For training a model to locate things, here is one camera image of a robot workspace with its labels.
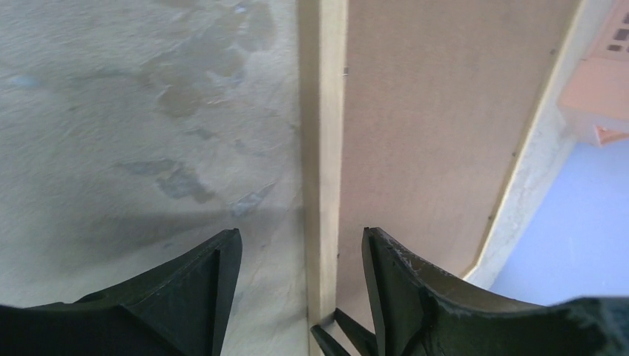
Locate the orange desk file organizer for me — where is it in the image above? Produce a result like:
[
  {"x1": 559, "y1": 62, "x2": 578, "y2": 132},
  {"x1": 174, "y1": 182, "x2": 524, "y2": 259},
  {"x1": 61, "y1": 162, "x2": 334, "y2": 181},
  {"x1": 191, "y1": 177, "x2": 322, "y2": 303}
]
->
[{"x1": 559, "y1": 1, "x2": 628, "y2": 147}]

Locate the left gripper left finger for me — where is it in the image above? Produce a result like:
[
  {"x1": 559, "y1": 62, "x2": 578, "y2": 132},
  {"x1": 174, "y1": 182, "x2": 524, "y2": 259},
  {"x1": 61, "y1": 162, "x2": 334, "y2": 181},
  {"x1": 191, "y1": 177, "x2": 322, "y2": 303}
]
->
[{"x1": 1, "y1": 229, "x2": 243, "y2": 355}]

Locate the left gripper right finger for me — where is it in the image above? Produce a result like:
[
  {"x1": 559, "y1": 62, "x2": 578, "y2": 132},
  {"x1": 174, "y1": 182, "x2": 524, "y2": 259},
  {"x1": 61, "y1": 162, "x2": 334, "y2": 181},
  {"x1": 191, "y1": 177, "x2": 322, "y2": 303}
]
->
[{"x1": 362, "y1": 228, "x2": 628, "y2": 355}]

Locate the wooden picture frame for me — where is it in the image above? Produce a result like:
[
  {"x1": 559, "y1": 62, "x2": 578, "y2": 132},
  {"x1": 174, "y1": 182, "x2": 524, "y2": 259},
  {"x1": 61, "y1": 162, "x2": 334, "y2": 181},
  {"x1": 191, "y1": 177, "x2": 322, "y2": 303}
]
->
[{"x1": 297, "y1": 1, "x2": 582, "y2": 355}]

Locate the brown backing board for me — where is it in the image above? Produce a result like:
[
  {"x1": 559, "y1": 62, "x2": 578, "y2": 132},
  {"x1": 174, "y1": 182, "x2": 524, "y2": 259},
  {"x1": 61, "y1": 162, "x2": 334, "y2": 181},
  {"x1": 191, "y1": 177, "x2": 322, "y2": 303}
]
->
[{"x1": 337, "y1": 1, "x2": 577, "y2": 328}]

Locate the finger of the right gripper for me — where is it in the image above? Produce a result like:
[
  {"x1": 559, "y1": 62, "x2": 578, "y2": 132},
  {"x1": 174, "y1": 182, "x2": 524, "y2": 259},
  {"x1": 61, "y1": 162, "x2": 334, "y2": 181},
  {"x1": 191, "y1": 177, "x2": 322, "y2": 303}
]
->
[
  {"x1": 334, "y1": 309, "x2": 378, "y2": 356},
  {"x1": 310, "y1": 325, "x2": 349, "y2": 356}
]

